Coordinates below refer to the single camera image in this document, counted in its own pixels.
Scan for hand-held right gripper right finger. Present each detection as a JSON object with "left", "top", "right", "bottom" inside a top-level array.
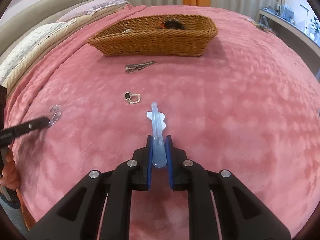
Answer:
[{"left": 165, "top": 135, "right": 292, "bottom": 240}]

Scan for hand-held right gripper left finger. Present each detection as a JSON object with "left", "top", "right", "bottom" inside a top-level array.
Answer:
[{"left": 30, "top": 135, "right": 153, "bottom": 240}]

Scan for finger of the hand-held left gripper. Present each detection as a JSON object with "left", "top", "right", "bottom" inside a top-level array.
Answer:
[{"left": 0, "top": 116, "right": 50, "bottom": 147}]

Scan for light blue hair clip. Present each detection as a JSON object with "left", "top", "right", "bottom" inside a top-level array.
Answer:
[{"left": 146, "top": 102, "right": 167, "bottom": 168}]

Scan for brown wicker basket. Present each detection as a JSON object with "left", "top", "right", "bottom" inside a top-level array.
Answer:
[{"left": 87, "top": 14, "right": 218, "bottom": 57}]

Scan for black wrist watch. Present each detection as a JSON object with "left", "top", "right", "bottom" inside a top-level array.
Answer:
[{"left": 161, "top": 19, "right": 187, "bottom": 30}]

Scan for person's left hand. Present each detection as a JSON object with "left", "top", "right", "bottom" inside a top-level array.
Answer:
[{"left": 1, "top": 150, "right": 20, "bottom": 189}]

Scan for black and gold earring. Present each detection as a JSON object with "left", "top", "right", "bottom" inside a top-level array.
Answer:
[{"left": 124, "top": 92, "right": 142, "bottom": 105}]

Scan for floral white pillow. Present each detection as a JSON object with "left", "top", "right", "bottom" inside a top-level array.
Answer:
[{"left": 0, "top": 21, "right": 75, "bottom": 80}]

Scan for plain silver hair clip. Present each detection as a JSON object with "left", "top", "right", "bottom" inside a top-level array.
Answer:
[{"left": 125, "top": 61, "right": 155, "bottom": 74}]

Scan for beige padded headboard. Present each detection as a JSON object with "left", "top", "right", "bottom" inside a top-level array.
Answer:
[{"left": 0, "top": 0, "right": 94, "bottom": 39}]

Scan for beige folded quilt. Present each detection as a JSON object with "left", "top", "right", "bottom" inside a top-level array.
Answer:
[{"left": 0, "top": 2, "right": 133, "bottom": 90}]

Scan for lilac pillow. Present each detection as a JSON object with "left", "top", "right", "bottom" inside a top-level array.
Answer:
[{"left": 56, "top": 0, "right": 128, "bottom": 23}]

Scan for white desk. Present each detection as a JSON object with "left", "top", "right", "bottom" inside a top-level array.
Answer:
[{"left": 259, "top": 6, "right": 320, "bottom": 48}]

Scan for boxes on desk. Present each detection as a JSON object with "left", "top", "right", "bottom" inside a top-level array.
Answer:
[{"left": 275, "top": 2, "right": 295, "bottom": 18}]

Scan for white vase with flowers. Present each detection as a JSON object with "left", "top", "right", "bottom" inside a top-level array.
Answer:
[{"left": 309, "top": 15, "right": 320, "bottom": 34}]

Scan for white desk lamp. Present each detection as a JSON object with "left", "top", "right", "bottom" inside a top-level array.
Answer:
[{"left": 300, "top": 5, "right": 310, "bottom": 28}]

